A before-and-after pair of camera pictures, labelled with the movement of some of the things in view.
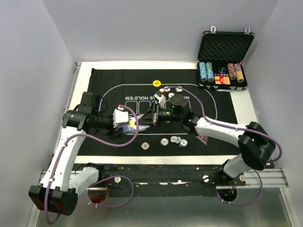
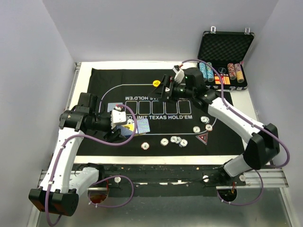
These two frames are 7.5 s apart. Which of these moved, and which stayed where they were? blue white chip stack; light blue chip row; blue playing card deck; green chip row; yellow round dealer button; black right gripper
Moved: blue playing card deck; black right gripper
Stayed: blue white chip stack; green chip row; light blue chip row; yellow round dealer button
